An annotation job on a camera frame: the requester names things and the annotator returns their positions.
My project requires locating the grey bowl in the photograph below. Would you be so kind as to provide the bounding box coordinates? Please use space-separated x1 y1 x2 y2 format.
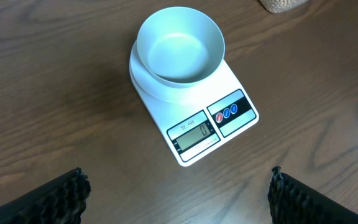
136 6 226 86

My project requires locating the clear plastic container of beans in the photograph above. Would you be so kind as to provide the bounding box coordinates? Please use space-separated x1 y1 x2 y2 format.
259 0 308 14

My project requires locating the white digital kitchen scale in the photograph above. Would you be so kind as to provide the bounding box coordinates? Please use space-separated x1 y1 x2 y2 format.
129 46 259 167

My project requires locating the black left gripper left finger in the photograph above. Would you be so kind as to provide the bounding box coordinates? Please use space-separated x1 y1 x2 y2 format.
0 167 91 224

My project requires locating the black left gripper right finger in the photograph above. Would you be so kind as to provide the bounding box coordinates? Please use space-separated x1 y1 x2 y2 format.
267 166 358 224

